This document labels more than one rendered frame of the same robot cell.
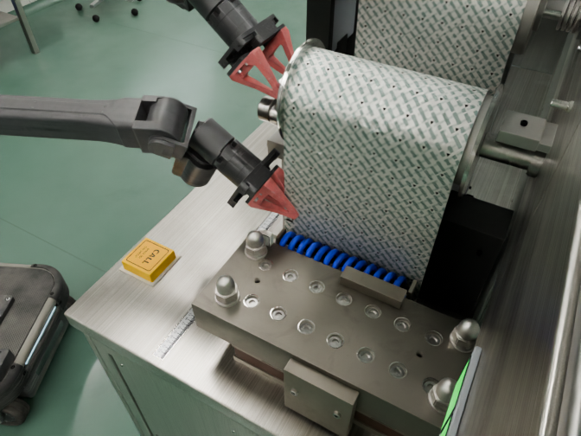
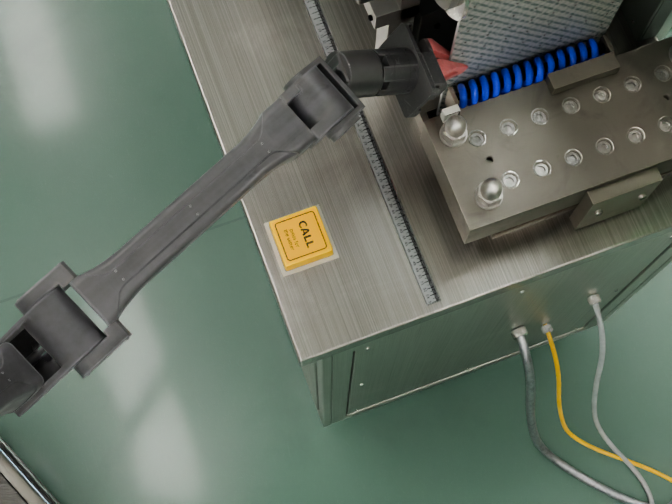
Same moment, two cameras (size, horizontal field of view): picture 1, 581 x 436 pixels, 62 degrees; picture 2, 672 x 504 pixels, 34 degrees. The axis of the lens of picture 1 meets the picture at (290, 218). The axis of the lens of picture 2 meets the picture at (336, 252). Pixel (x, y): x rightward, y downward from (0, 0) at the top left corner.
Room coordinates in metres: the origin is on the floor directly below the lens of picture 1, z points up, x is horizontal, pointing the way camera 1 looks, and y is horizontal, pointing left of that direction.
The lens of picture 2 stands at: (0.27, 0.57, 2.34)
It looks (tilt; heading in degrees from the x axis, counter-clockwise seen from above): 74 degrees down; 309
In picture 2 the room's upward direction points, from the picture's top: 1 degrees clockwise
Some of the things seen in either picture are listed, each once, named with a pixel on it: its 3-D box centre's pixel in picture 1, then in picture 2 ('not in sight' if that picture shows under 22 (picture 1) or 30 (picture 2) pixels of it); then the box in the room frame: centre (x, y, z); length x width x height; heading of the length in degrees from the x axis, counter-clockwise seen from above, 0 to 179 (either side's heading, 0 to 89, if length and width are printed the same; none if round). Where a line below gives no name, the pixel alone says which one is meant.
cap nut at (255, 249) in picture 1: (255, 241); (455, 127); (0.50, 0.05, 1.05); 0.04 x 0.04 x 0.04
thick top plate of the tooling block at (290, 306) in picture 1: (338, 330); (582, 134); (0.38, -0.07, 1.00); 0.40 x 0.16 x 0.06; 61
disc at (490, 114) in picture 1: (480, 143); not in sight; (0.49, -0.24, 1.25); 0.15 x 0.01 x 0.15; 151
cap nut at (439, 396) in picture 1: (447, 392); not in sight; (0.26, -0.19, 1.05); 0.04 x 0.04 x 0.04
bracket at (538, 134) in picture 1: (527, 130); not in sight; (0.47, -0.28, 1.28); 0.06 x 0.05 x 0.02; 61
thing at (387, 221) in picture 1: (354, 216); (536, 27); (0.50, -0.09, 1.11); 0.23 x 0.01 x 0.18; 61
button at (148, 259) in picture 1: (149, 259); (301, 238); (0.59, 0.27, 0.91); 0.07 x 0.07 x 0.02; 61
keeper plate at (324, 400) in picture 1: (318, 400); (615, 200); (0.29, -0.04, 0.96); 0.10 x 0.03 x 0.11; 61
